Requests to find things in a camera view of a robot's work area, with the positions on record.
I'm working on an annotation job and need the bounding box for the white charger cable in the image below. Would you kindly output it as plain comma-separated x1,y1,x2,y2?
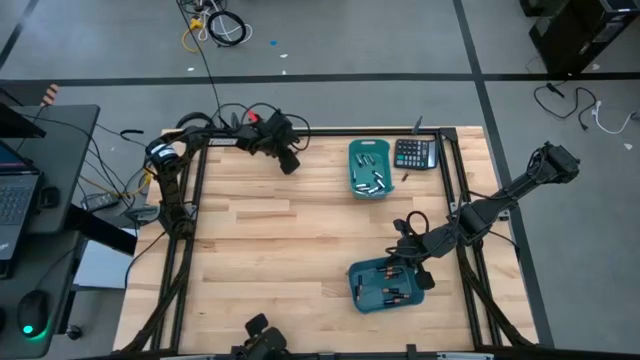
590,99,637,136

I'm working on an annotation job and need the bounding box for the black handheld device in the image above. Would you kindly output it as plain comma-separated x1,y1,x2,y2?
232,313,291,360

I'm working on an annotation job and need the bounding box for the long black floor cable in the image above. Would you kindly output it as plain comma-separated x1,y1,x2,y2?
175,0,224,121

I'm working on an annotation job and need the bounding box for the small black desk device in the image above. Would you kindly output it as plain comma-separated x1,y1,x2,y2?
38,185,62,209

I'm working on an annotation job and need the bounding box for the black monitor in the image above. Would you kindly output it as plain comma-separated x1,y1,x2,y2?
0,102,47,140

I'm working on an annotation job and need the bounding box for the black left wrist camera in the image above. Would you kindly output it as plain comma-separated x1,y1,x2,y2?
278,148,301,176

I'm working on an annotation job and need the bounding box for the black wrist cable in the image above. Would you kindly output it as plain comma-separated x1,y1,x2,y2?
239,102,312,154
406,210,430,236

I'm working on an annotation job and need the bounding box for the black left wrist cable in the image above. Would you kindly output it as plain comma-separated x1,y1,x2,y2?
239,102,312,154

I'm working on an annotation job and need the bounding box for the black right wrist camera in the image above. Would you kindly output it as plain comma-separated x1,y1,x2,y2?
415,269,436,291

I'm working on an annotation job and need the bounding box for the dark teal plastic bin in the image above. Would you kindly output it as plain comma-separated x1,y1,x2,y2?
347,255,426,315

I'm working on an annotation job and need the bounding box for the grey laptop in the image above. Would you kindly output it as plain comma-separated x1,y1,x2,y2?
0,141,42,276

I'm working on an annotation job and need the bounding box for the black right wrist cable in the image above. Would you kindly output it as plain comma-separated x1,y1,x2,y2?
406,210,430,236

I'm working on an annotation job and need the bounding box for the dark grey desk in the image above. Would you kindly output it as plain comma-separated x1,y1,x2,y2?
8,104,101,236
0,229,85,359

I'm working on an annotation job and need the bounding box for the black power cable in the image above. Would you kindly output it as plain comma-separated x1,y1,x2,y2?
532,81,600,133

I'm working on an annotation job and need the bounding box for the black computer mouse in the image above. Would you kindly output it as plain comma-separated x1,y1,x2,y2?
16,289,51,338

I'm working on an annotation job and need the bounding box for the white floor cable bundle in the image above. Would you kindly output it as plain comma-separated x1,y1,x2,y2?
197,0,254,44

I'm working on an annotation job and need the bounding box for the black cable loop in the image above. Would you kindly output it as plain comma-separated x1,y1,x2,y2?
174,110,217,130

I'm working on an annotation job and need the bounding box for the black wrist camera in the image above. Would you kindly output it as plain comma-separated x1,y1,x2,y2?
415,269,436,291
278,148,301,176

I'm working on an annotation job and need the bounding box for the black desk leg bar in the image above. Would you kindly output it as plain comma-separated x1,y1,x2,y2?
67,203,139,257

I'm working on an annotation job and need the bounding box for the black power brick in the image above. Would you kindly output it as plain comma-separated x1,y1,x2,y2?
81,191,121,212

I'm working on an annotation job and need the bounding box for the white light strip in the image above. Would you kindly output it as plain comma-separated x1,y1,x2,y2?
437,352,496,360

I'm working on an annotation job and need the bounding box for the black equipment cabinet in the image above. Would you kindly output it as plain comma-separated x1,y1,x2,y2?
519,0,640,77

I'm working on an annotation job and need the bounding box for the light grey panel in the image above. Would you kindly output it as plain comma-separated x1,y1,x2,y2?
73,238,137,292

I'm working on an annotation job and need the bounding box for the black coiled cable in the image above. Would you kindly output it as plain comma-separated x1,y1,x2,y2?
206,10,248,49

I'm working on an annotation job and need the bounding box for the black desk calculator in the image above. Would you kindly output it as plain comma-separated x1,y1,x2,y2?
393,138,440,171

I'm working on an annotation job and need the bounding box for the light teal plastic bin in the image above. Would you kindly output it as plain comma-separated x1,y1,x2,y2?
347,138,395,202

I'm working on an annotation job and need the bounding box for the yellow floor cable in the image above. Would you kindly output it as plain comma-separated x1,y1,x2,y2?
180,16,206,54

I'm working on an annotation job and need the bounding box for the thin black curved cable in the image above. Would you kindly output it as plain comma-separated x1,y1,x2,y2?
212,102,251,126

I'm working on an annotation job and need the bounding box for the orange black striped object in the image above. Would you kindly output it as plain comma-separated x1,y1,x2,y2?
41,83,61,107

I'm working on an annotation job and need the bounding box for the black aluminium table frame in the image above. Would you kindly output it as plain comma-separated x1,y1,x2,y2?
118,127,539,359

